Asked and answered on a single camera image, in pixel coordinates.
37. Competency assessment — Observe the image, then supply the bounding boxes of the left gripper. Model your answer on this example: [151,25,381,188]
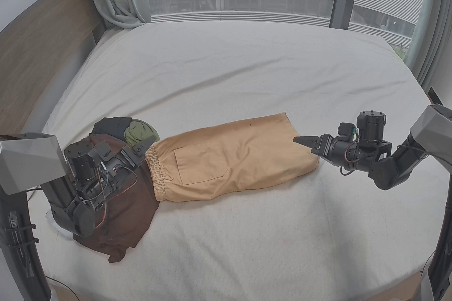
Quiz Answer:
[102,136,156,189]

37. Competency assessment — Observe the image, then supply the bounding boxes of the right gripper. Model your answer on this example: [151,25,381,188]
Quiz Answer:
[293,134,354,167]

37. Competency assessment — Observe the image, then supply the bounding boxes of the tan shorts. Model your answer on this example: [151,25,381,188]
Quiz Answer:
[145,111,320,203]

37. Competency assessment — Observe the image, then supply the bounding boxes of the bed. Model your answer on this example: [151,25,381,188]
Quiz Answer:
[0,0,452,301]

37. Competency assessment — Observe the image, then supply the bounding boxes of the olive green garment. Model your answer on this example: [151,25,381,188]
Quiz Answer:
[124,120,159,147]

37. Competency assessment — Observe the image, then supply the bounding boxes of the black garment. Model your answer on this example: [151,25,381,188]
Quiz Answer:
[93,117,133,143]

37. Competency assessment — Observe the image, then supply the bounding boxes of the brown garment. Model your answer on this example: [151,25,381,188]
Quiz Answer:
[72,137,159,263]

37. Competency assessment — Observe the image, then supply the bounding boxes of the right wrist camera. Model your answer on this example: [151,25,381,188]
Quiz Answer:
[337,122,356,142]

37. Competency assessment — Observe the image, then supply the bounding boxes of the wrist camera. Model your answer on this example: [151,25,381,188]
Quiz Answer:
[337,122,356,142]
[93,141,113,162]

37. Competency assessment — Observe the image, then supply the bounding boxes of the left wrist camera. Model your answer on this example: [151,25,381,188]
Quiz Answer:
[93,141,113,162]

